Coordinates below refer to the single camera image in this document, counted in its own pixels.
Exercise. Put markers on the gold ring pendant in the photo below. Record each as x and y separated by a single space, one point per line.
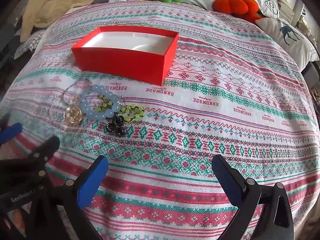
73 116

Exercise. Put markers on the red jewelry box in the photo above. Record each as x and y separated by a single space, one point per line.
139 53

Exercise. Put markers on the patterned bedspread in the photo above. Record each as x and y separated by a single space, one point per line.
231 90

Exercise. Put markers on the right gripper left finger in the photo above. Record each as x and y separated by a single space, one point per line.
75 195

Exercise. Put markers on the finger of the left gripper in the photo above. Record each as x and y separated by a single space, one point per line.
10 132
41 152

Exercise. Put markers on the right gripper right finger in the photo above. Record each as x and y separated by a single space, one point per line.
275 221

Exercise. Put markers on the orange plush pumpkin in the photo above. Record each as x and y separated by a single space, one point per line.
244 9

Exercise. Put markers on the grey checked sheet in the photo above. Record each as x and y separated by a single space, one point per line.
30 44

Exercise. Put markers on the white deer pillow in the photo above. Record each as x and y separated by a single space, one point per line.
297 45

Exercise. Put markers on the black bead flower ornament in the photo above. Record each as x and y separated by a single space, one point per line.
116 126

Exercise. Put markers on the beige blanket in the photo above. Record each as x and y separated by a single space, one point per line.
42 13

